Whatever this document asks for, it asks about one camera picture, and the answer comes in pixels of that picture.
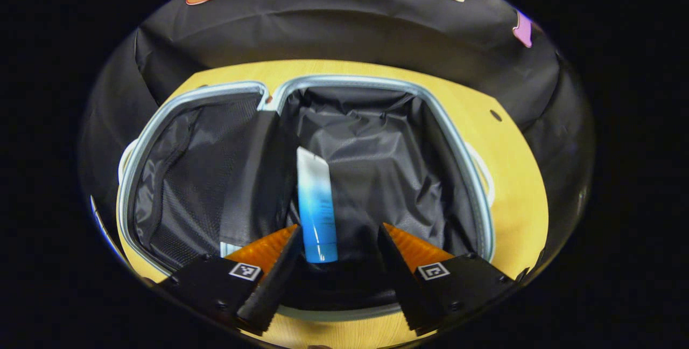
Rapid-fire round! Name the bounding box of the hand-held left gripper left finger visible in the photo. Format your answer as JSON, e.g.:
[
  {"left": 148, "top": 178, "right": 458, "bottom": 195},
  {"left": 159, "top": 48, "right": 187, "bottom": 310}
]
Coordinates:
[{"left": 156, "top": 224, "right": 303, "bottom": 336}]

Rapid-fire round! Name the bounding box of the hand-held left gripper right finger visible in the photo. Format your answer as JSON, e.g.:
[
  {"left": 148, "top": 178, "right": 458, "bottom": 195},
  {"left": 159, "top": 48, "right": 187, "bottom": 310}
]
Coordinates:
[{"left": 377, "top": 222, "right": 517, "bottom": 336}]

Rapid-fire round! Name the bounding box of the white blue skincare tube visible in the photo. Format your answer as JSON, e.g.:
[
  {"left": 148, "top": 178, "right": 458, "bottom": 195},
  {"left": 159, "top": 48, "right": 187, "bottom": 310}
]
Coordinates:
[{"left": 296, "top": 147, "right": 339, "bottom": 263}]

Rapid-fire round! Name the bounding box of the light blue suitcase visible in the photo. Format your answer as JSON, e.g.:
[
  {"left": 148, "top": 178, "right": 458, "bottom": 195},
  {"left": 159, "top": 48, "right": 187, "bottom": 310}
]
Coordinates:
[{"left": 117, "top": 74, "right": 496, "bottom": 323}]

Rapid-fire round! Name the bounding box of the white blue-edged object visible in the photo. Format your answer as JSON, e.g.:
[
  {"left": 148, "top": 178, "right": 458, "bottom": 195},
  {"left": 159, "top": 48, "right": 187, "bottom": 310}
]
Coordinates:
[{"left": 89, "top": 194, "right": 130, "bottom": 264}]

